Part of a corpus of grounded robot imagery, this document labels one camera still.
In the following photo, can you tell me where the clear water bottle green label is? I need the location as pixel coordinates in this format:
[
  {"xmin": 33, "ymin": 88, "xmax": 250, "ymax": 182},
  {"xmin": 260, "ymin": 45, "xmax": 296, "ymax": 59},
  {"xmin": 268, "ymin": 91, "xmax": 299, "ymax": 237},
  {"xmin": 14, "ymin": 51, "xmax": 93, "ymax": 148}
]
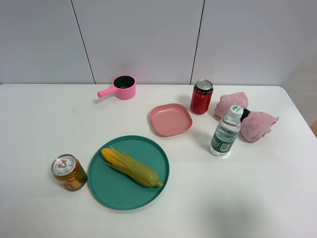
[{"xmin": 210, "ymin": 105, "xmax": 244, "ymax": 158}]

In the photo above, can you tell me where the pink square plate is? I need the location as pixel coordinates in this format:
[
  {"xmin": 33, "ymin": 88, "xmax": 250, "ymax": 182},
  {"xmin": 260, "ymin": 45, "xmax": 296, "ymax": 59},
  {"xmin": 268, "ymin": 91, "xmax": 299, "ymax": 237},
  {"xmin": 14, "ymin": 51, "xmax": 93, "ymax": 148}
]
[{"xmin": 150, "ymin": 103, "xmax": 193, "ymax": 137}]

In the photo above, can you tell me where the red soda can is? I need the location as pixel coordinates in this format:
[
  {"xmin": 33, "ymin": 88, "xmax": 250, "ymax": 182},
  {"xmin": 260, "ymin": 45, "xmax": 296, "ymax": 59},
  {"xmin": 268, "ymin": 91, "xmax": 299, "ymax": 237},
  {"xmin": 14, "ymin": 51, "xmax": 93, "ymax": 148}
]
[{"xmin": 190, "ymin": 79, "xmax": 213, "ymax": 115}]

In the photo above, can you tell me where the yellow toy corn cob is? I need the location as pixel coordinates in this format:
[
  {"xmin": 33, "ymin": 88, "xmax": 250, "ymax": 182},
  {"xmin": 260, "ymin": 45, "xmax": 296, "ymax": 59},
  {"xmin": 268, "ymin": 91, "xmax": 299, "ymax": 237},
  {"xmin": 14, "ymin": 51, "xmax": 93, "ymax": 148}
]
[{"xmin": 101, "ymin": 147, "xmax": 163, "ymax": 187}]

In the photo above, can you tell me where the teal round plate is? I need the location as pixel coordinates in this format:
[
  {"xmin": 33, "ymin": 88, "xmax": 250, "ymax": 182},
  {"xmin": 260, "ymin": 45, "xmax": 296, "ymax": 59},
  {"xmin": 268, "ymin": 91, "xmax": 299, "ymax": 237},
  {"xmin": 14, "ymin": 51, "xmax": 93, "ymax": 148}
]
[{"xmin": 88, "ymin": 135, "xmax": 170, "ymax": 210}]

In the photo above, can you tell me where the pink towel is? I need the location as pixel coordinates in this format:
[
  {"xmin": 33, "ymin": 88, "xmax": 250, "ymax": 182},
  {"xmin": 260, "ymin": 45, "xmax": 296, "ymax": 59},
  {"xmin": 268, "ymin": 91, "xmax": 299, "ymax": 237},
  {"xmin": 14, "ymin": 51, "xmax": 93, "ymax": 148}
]
[{"xmin": 214, "ymin": 92, "xmax": 279, "ymax": 142}]

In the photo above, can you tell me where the gold drink can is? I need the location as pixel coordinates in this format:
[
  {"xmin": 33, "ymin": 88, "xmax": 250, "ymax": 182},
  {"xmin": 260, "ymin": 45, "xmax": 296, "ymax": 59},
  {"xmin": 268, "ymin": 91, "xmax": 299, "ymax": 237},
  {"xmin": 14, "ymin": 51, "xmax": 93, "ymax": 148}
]
[{"xmin": 51, "ymin": 154, "xmax": 88, "ymax": 191}]

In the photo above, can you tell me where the pink saucepan with handle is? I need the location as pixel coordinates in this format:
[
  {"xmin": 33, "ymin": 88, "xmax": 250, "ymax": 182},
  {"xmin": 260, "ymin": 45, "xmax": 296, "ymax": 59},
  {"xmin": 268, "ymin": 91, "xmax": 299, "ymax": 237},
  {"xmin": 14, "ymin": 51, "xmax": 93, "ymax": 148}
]
[{"xmin": 97, "ymin": 75, "xmax": 136, "ymax": 100}]

